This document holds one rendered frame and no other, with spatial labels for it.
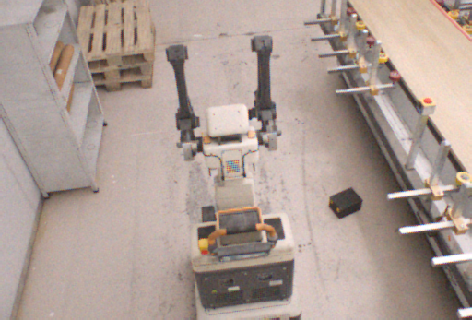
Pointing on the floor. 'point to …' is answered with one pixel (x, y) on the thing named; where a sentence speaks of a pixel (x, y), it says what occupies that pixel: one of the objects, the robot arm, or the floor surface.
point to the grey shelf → (22, 126)
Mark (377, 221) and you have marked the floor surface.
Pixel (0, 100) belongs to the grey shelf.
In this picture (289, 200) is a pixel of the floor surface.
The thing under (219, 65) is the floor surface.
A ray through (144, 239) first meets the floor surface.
